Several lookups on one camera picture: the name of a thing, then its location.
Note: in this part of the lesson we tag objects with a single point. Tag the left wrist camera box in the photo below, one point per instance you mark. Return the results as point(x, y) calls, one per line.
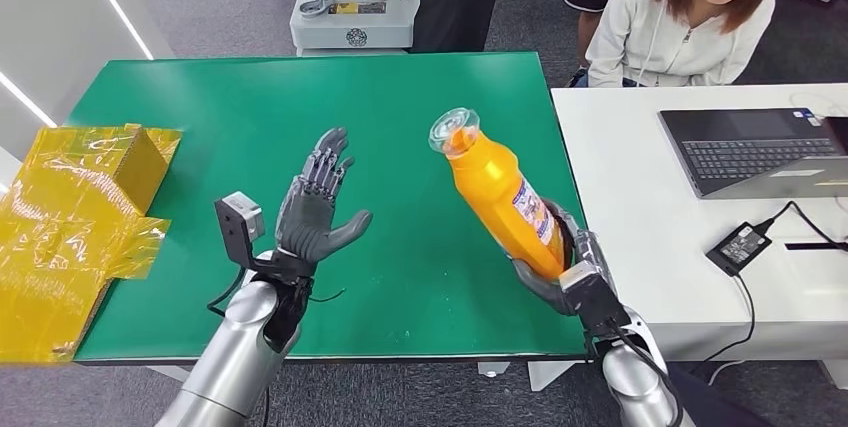
point(235, 222)

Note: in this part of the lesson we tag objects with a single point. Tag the white desk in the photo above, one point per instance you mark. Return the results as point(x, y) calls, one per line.
point(649, 225)

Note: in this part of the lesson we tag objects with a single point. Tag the white machine base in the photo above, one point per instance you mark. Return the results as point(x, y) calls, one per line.
point(358, 20)

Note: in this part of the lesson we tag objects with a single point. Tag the orange plastic bottle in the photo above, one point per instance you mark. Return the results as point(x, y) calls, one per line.
point(503, 202)

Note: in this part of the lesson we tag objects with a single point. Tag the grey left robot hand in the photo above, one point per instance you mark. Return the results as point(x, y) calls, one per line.
point(311, 218)

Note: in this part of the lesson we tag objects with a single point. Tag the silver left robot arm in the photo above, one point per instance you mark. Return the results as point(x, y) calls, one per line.
point(238, 351)

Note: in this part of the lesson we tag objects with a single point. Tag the dark grey laptop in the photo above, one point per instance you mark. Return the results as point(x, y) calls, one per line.
point(742, 146)

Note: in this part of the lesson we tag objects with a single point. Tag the black flat strip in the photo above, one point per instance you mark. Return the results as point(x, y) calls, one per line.
point(815, 246)

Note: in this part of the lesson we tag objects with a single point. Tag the white table foot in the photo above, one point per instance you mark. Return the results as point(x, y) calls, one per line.
point(550, 374)
point(493, 369)

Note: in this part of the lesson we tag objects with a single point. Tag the yellow film-wrapped cardboard box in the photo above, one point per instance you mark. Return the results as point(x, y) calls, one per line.
point(73, 212)

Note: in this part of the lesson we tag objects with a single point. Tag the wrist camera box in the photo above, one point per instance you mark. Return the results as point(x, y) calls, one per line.
point(235, 222)
point(593, 298)

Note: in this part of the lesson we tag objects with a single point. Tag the black power adapter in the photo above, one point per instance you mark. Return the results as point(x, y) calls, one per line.
point(738, 248)

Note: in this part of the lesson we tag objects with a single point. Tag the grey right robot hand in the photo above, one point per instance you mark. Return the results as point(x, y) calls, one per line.
point(586, 248)

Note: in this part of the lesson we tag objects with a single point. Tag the standing person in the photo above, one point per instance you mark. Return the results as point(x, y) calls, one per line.
point(457, 0)

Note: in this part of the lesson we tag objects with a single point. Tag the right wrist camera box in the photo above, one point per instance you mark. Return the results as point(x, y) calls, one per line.
point(593, 298)

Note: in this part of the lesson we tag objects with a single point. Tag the green table mat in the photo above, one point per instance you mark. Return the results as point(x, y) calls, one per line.
point(265, 112)

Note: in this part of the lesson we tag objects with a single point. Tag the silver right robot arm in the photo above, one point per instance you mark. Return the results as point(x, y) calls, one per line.
point(632, 378)

